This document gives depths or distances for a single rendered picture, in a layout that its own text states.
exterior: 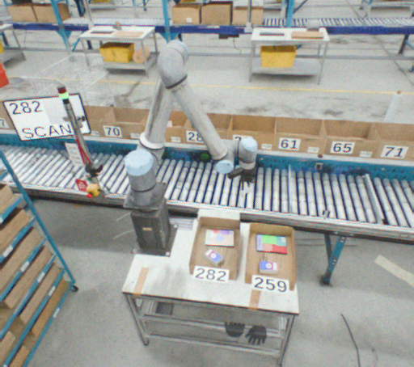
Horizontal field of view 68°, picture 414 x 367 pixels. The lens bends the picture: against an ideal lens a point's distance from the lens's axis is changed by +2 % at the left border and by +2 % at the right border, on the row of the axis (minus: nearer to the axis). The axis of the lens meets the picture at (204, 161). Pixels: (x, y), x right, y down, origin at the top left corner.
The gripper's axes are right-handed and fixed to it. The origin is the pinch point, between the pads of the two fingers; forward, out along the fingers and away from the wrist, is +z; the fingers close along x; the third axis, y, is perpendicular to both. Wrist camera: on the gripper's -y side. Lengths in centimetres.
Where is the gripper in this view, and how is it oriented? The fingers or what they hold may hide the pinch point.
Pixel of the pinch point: (240, 188)
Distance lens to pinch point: 190.6
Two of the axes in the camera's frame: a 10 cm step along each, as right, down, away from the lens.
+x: 0.4, -6.4, 7.7
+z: 0.1, 7.7, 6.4
